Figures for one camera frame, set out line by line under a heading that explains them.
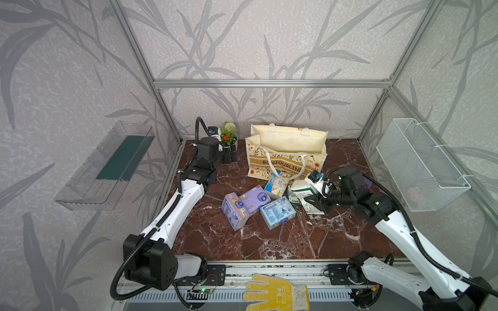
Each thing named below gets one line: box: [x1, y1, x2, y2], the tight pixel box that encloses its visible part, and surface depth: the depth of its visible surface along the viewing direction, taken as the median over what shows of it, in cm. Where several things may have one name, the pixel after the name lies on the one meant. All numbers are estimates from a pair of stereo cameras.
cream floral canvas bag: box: [245, 123, 329, 182], surface depth 91 cm
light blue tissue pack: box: [260, 195, 297, 231], surface depth 86 cm
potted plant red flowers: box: [220, 121, 238, 148], surface depth 104 cm
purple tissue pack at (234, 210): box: [221, 191, 250, 232], surface depth 84 cm
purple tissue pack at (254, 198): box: [238, 185, 272, 215], surface depth 91 cm
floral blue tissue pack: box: [264, 169, 291, 198], surface depth 93 cm
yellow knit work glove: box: [243, 273, 310, 311], surface depth 71 cm
